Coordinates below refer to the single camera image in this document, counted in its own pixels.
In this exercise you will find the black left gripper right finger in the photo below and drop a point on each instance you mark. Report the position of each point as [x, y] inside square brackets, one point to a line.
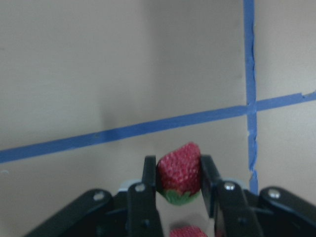
[226, 204]

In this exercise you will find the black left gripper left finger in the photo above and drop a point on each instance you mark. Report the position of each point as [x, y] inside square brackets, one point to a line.
[143, 218]

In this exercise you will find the strawberry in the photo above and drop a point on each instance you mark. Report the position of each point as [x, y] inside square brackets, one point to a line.
[187, 231]
[180, 173]

